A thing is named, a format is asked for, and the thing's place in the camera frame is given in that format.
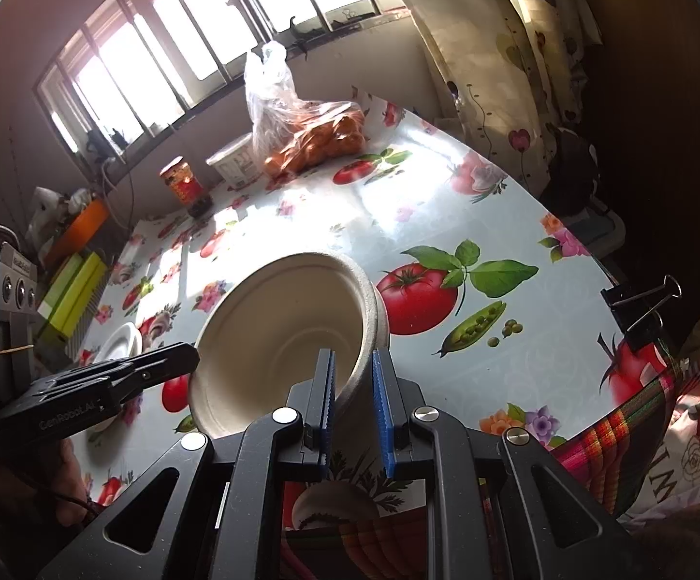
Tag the white plastic tub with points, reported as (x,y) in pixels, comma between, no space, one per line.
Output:
(235,160)

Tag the white paper plate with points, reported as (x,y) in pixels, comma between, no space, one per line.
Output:
(121,344)

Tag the black hook clip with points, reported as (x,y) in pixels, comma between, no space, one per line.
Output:
(298,36)

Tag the barred window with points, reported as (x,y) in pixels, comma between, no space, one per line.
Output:
(175,30)

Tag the lime green box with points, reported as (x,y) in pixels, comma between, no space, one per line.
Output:
(69,296)

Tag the large black binder clip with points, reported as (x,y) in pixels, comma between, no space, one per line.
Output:
(625,308)

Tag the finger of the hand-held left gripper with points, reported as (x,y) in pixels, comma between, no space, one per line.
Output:
(156,365)

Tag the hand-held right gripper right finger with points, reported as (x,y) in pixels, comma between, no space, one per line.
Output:
(383,411)

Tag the colourful striped cloth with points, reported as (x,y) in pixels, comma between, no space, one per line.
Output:
(604,453)

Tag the person's left hand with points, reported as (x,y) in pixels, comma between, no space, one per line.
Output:
(36,477)

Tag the vegetable printed tablecloth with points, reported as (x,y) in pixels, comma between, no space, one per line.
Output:
(446,205)

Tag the plastic bag of oranges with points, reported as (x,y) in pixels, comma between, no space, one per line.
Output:
(314,133)

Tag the grey plastic bin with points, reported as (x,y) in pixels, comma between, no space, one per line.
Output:
(607,229)

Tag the heart printed curtain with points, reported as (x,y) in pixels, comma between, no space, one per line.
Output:
(507,42)

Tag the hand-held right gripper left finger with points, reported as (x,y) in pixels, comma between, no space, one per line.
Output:
(326,411)

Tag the white plastic bag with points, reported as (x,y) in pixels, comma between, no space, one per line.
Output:
(48,205)

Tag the red chili sauce jar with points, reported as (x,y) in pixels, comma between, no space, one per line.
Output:
(185,187)

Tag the dark bag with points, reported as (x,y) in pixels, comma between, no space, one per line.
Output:
(573,175)

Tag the beige paper bowl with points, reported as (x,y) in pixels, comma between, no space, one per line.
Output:
(277,326)

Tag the orange box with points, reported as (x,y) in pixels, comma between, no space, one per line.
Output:
(78,229)

